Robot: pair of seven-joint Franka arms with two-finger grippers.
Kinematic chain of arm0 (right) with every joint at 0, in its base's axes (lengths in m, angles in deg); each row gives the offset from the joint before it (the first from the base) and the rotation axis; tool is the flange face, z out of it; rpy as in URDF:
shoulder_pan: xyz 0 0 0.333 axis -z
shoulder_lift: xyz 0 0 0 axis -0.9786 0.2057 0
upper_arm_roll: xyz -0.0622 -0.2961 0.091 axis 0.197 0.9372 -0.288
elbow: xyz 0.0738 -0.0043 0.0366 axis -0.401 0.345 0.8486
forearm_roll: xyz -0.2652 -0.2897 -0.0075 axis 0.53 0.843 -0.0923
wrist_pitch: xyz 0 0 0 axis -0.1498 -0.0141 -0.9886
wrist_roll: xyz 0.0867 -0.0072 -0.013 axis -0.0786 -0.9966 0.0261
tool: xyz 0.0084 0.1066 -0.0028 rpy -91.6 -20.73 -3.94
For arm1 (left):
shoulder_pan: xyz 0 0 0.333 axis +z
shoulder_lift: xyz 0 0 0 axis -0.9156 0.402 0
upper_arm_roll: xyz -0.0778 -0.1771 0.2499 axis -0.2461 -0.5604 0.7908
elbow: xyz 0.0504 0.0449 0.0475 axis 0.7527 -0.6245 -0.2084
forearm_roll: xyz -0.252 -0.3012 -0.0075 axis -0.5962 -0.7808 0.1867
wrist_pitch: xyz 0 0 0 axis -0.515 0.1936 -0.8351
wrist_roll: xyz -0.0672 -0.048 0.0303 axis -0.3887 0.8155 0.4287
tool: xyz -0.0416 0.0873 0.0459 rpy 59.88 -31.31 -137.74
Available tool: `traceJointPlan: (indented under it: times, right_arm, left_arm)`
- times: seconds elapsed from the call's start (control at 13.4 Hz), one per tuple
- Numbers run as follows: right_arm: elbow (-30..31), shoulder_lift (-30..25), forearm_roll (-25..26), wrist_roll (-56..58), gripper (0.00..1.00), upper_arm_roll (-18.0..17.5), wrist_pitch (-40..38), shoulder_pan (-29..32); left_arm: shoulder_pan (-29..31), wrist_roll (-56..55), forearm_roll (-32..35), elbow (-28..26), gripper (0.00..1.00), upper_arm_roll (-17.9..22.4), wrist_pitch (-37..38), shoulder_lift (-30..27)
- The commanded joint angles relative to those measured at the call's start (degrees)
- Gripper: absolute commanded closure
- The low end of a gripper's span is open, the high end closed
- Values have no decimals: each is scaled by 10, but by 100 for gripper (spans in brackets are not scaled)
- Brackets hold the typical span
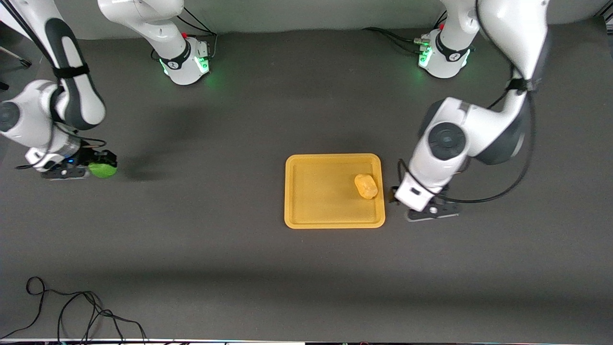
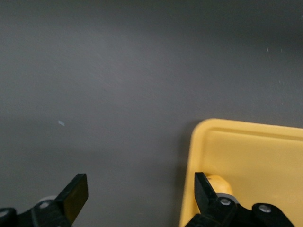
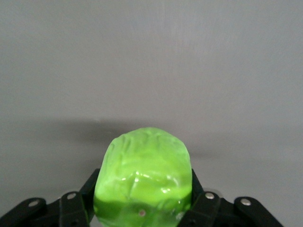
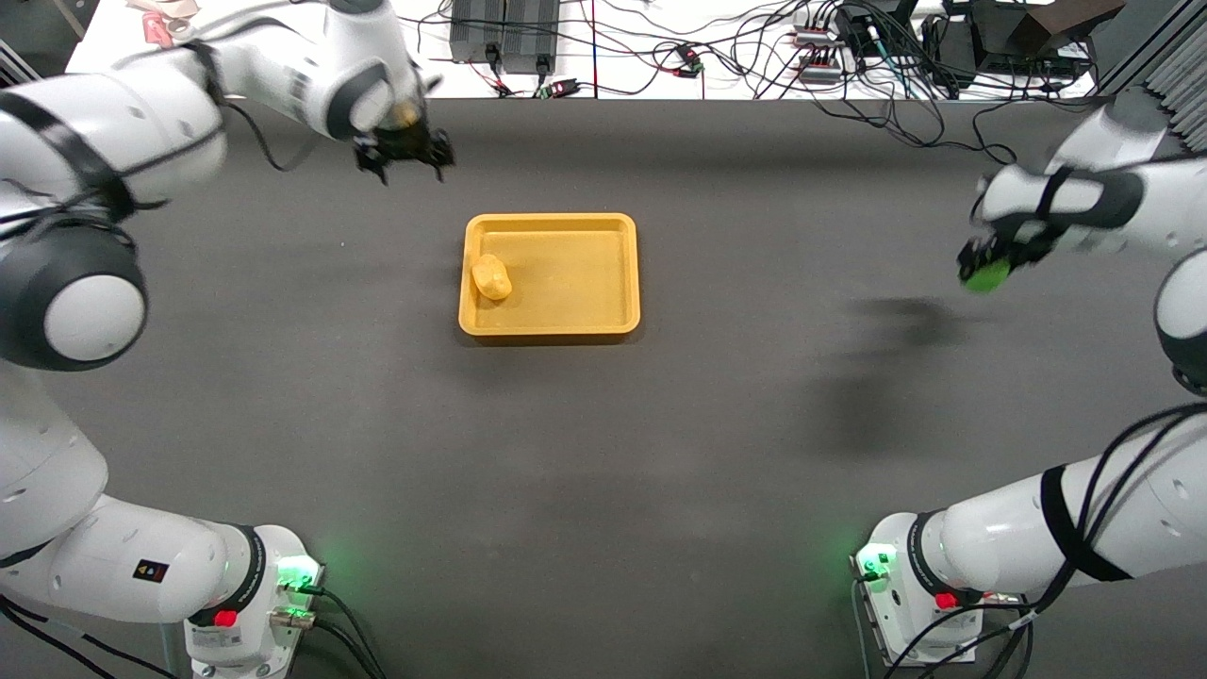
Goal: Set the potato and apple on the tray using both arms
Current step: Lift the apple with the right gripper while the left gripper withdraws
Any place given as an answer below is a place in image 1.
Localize black right arm base cables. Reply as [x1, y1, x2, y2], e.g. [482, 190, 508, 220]
[151, 7, 219, 61]

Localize thin black loose cable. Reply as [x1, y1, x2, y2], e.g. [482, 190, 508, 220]
[0, 276, 149, 345]

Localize yellow-brown potato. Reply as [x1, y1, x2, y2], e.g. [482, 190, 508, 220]
[354, 173, 379, 200]

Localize black arm base cables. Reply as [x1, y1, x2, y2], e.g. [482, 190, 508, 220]
[151, 7, 219, 61]
[363, 11, 448, 54]

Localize black chair base leg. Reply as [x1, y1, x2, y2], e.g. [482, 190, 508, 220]
[0, 46, 33, 69]

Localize black left arm base cables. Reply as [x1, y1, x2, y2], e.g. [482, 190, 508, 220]
[363, 11, 448, 54]

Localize dark grey table mat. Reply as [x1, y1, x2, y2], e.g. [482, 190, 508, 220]
[0, 17, 613, 343]

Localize green apple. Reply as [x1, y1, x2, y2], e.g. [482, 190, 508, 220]
[88, 162, 118, 179]

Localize yellow plastic tray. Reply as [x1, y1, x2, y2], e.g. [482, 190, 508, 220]
[284, 153, 386, 230]

